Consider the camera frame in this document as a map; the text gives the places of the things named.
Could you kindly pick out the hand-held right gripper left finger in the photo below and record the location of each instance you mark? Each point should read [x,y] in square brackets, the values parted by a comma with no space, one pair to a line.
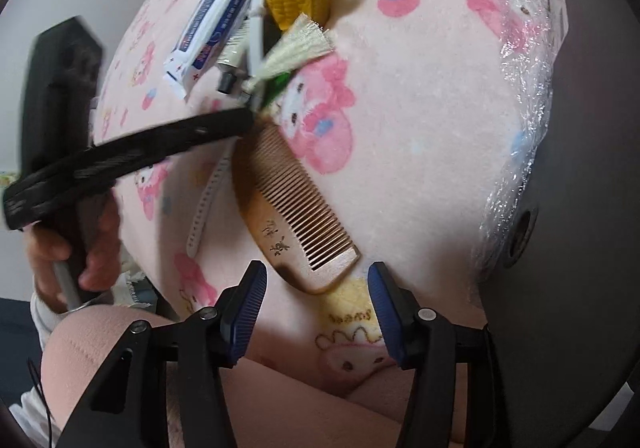
[247,313]

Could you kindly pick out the dark grey board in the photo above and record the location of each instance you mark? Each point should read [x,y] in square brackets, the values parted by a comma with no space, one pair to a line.
[585,203]

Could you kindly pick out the white plastic stick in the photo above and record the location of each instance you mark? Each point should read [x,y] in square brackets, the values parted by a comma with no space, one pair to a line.
[257,27]

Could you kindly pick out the blue and white box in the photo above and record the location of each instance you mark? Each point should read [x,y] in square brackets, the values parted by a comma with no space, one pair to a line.
[210,27]

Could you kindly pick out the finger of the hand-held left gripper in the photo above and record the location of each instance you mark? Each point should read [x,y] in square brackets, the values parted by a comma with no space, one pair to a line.
[75,183]
[200,127]

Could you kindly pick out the pink printed blanket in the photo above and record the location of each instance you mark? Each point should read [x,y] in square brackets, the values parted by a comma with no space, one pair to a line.
[425,102]

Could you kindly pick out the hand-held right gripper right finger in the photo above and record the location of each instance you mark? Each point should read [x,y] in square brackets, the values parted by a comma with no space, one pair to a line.
[384,318]

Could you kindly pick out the white tube with black cap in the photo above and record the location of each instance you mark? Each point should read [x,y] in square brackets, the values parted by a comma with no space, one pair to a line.
[234,60]

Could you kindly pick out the clear plastic film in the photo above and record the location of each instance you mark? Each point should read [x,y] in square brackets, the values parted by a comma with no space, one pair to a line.
[525,102]

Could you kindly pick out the person's pink clothed leg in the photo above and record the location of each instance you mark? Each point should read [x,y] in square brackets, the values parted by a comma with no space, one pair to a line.
[310,413]

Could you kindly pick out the person's left hand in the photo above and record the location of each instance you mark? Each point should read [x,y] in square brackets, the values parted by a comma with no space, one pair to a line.
[97,248]

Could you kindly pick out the wooden comb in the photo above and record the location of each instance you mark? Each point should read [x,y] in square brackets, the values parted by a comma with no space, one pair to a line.
[295,218]

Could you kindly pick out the white brush with bristles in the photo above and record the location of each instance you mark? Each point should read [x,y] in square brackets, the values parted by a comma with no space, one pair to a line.
[300,45]

